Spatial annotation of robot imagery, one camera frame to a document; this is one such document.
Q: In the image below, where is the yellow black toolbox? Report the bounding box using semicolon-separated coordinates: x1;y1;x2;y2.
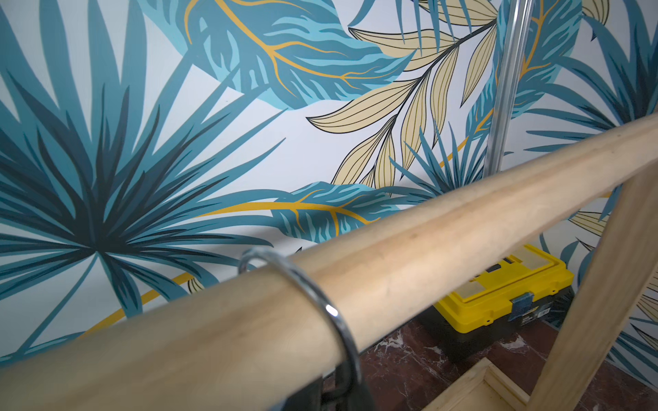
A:
416;244;574;362

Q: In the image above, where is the wooden hanging rack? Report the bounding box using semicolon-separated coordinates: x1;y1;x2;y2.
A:
1;115;657;410

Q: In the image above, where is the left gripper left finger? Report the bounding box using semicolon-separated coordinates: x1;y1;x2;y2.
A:
270;378;323;411

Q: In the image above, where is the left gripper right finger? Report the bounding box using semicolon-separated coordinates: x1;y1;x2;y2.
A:
335;374;377;411

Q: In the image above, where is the light blue clip hanger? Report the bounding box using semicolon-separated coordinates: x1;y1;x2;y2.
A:
237;247;363;404

